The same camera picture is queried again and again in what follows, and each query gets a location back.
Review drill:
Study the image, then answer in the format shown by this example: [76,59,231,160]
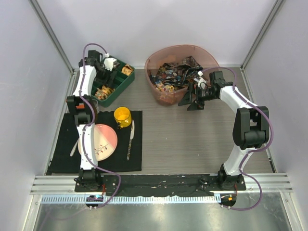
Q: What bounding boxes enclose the yellow beetle print tie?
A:
[101,86,115,96]

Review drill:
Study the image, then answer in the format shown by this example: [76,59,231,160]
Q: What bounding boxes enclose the aluminium frame rail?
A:
[30,173,293,195]

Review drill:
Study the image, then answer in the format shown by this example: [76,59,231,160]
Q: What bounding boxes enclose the pink translucent plastic bin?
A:
[144,45,219,106]

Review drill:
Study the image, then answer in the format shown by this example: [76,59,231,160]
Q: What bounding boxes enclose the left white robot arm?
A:
[66,50,117,193]

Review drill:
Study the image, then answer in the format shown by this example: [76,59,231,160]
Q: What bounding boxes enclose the yellow cup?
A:
[114,106,132,128]

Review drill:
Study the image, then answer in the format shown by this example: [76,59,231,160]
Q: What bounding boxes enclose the red white rolled tie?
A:
[94,89,106,100]

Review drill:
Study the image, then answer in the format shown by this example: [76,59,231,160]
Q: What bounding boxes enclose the orange cream rolled tie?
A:
[121,64,134,76]

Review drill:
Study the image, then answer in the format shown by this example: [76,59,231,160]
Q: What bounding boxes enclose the green compartment tray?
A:
[91,59,135,107]

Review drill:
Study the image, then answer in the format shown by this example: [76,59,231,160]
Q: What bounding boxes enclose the clear shot glass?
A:
[93,101,100,113]

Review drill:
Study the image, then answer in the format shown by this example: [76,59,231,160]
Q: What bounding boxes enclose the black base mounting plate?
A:
[74,174,246,197]

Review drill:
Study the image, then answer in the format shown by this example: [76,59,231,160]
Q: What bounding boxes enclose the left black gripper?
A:
[95,66,117,90]

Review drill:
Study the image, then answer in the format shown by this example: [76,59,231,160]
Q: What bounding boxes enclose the pink cream plate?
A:
[77,123,118,162]

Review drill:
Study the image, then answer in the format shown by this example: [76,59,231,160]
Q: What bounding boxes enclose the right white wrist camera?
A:
[194,71,207,89]

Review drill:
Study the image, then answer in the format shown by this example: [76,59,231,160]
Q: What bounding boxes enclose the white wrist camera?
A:
[103,53,117,71]
[194,71,207,89]

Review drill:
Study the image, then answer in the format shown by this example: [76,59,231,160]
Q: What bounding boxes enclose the dark floral tie pile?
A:
[149,56,203,93]

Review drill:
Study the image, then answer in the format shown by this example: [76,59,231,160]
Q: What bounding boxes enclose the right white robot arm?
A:
[178,71,270,190]

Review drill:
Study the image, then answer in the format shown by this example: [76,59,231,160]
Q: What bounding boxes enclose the orange mug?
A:
[66,99,85,112]

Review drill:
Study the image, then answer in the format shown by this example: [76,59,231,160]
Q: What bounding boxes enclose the silver fork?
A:
[70,139,79,157]

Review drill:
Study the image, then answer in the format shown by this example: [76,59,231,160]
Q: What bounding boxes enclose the purple cable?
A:
[201,66,275,211]
[78,43,121,209]

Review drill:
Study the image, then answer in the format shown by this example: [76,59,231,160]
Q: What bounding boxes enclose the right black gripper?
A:
[179,83,217,111]

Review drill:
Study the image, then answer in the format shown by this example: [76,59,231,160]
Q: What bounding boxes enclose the black cloth placemat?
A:
[47,111,142,175]

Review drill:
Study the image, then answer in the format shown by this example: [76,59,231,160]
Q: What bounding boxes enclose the white slotted cable duct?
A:
[41,194,221,205]

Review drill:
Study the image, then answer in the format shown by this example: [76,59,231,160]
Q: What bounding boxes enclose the patterned handle knife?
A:
[127,120,135,161]

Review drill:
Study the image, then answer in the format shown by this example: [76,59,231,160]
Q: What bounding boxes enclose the black white rolled tie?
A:
[114,61,120,69]

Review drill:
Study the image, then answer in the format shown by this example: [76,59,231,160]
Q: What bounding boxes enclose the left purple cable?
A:
[78,43,121,209]

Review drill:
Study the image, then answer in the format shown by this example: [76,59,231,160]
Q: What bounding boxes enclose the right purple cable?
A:
[201,66,275,211]

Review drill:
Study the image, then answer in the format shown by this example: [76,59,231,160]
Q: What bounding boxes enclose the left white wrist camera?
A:
[103,53,117,71]

